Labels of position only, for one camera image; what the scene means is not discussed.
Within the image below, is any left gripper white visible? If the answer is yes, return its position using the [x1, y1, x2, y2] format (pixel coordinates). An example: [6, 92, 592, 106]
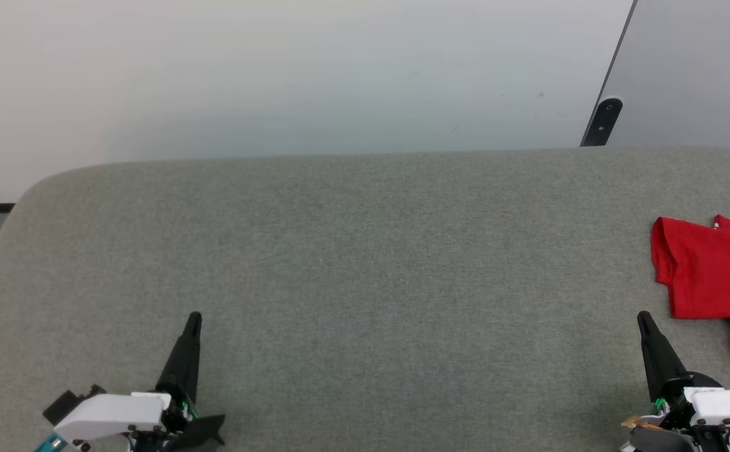
[53, 311, 227, 452]

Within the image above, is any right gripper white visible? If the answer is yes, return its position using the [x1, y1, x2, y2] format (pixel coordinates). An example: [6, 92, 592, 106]
[620, 310, 730, 452]

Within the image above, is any red and white jersey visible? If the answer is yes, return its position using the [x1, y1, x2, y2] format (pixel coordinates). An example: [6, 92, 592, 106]
[650, 214, 730, 369]

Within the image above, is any grey partition panel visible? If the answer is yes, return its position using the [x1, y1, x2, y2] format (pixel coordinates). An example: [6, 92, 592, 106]
[579, 0, 730, 158]

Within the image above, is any black rounded metal bracket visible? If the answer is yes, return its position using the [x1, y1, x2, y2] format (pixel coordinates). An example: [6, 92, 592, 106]
[579, 97, 624, 148]

